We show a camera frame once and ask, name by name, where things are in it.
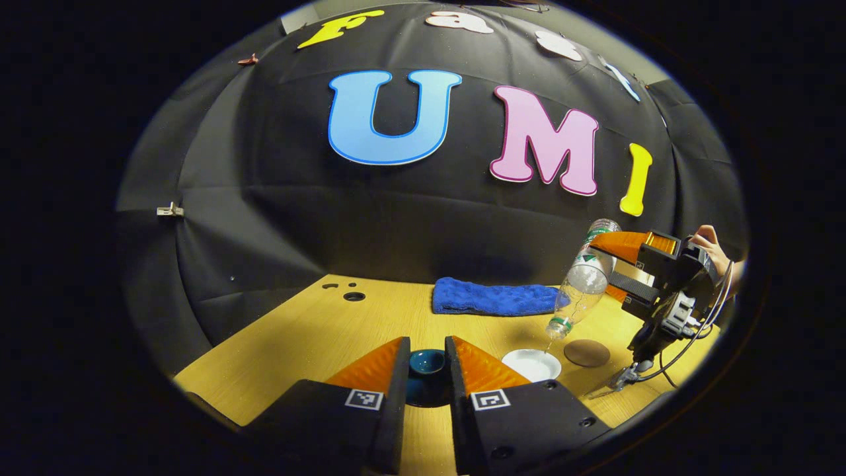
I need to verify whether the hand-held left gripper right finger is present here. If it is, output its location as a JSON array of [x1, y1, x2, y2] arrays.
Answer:
[[444, 335, 612, 476]]

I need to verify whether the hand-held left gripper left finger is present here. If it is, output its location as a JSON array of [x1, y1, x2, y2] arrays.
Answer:
[[241, 336, 412, 476]]

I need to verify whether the dark blue teacup lid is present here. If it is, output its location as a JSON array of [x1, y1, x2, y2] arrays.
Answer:
[[404, 348, 453, 408]]

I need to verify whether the clear plastic water bottle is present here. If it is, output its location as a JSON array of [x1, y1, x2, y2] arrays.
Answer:
[[545, 218, 623, 341]]

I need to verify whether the round brown coaster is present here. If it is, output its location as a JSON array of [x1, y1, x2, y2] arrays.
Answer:
[[563, 339, 611, 368]]

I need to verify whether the blue towel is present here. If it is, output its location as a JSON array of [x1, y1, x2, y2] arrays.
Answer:
[[432, 276, 572, 317]]

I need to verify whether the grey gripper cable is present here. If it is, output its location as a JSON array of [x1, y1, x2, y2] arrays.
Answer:
[[651, 260, 736, 389]]

